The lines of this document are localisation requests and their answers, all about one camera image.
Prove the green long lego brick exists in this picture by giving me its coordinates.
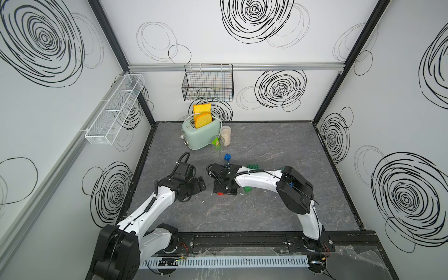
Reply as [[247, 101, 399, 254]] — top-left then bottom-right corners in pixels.
[[247, 164, 260, 170]]

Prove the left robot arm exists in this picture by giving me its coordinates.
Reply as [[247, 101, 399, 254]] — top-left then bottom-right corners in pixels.
[[86, 161, 206, 280]]

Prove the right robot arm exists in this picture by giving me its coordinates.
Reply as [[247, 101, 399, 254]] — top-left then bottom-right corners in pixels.
[[206, 163, 324, 250]]

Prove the clear glass with green packets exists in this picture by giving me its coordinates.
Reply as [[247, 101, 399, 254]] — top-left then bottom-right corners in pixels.
[[211, 135, 225, 154]]

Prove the mint green toaster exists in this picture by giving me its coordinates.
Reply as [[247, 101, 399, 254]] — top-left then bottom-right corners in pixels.
[[181, 115, 222, 151]]

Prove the beige speckled cup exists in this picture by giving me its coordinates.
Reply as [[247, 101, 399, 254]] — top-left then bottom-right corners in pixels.
[[220, 126, 232, 146]]

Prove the front orange toast slice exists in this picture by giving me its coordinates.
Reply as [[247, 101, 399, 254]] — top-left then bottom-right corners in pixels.
[[194, 112, 213, 129]]

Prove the rear yellow toast slice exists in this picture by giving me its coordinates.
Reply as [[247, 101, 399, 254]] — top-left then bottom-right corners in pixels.
[[193, 103, 212, 114]]

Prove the white mesh wall shelf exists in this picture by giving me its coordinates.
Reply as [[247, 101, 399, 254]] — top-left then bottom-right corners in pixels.
[[85, 73, 145, 145]]

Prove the white slotted cable duct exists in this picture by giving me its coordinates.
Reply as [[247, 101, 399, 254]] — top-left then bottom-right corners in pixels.
[[140, 255, 309, 270]]

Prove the black wire basket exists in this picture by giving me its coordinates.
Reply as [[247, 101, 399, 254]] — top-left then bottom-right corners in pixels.
[[182, 64, 235, 102]]

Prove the black front rail frame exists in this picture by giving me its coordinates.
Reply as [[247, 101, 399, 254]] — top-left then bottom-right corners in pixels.
[[159, 231, 380, 256]]

